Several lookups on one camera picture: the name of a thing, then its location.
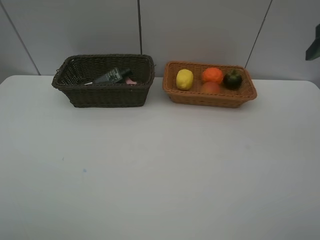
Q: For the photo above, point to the yellow lemon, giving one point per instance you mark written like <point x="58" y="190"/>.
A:
<point x="184" y="79"/>

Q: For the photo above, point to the pink bottle white cap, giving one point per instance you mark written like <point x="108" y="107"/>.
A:
<point x="128" y="81"/>

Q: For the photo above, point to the red-yellow peach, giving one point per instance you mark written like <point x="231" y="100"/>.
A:
<point x="210" y="87"/>

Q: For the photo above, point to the dark grey square bottle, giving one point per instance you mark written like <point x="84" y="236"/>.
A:
<point x="114" y="76"/>

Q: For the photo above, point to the orange tangerine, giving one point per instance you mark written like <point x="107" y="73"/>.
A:
<point x="212" y="74"/>

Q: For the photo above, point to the dark mangosteen green calyx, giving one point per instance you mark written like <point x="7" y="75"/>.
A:
<point x="232" y="80"/>

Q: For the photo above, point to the orange wicker basket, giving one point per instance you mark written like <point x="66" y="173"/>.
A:
<point x="225" y="98"/>

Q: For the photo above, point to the dark brown wicker basket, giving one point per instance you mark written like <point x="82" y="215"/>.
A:
<point x="80" y="69"/>

